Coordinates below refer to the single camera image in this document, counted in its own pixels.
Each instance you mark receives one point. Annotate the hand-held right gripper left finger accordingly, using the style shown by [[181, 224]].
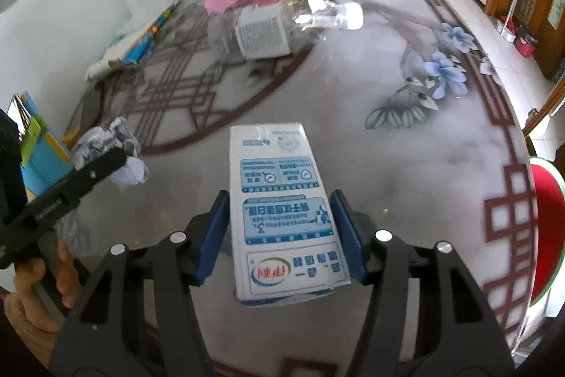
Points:
[[212, 240]]

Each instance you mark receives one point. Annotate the clear plastic bottle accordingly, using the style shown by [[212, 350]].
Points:
[[340, 17]]

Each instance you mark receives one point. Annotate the white printed box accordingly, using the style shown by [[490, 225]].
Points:
[[262, 34]]

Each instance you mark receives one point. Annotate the white paper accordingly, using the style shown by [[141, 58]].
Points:
[[132, 171]]

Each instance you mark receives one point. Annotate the blue and white milk carton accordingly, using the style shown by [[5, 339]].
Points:
[[282, 218]]

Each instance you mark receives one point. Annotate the pink packet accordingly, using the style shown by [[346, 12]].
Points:
[[218, 2]]

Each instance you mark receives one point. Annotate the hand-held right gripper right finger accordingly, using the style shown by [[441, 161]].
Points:
[[348, 240]]

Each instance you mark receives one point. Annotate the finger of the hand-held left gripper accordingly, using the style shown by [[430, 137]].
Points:
[[101, 167]]

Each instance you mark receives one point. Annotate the person's left hand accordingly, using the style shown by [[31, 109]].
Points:
[[68, 275]]

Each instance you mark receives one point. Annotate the red box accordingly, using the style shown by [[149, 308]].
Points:
[[525, 45]]

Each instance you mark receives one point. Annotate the blue bin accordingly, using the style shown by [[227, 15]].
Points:
[[44, 165]]

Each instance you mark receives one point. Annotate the red round stool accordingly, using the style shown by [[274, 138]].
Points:
[[547, 235]]

